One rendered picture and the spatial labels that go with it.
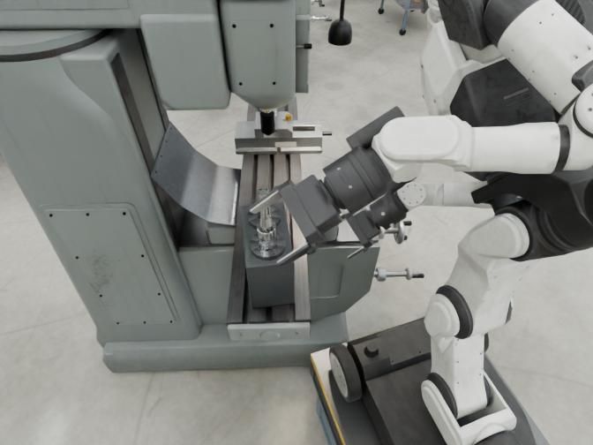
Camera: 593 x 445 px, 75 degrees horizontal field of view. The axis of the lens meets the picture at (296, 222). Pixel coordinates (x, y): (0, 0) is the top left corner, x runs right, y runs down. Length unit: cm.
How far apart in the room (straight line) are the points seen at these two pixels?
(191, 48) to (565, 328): 230
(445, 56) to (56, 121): 96
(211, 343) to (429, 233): 157
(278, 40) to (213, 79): 20
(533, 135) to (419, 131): 15
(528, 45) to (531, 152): 16
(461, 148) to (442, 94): 25
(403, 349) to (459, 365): 31
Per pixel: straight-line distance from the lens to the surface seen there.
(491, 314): 111
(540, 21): 70
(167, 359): 206
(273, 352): 196
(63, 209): 146
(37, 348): 253
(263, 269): 96
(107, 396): 224
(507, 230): 83
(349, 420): 161
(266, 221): 90
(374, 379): 149
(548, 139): 63
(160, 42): 111
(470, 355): 127
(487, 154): 62
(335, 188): 59
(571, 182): 76
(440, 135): 59
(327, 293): 179
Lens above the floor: 193
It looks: 47 degrees down
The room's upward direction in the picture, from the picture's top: straight up
